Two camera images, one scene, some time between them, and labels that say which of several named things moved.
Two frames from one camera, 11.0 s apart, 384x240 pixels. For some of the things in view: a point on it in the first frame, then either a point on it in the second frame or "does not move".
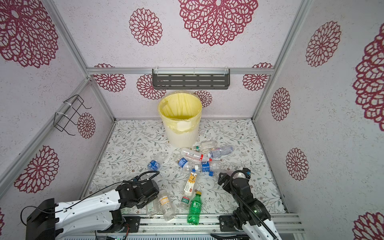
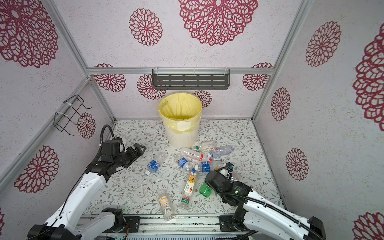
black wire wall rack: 62,119 does not move
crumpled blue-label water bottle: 192,166 does not move
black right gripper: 224,179 -> 207,183
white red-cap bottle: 194,154 does not move
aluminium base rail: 178,225 does not move
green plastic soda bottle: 194,216 -> 205,190
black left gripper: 152,198 -> 133,154
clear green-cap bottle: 207,145 does not move
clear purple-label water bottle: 221,151 does not move
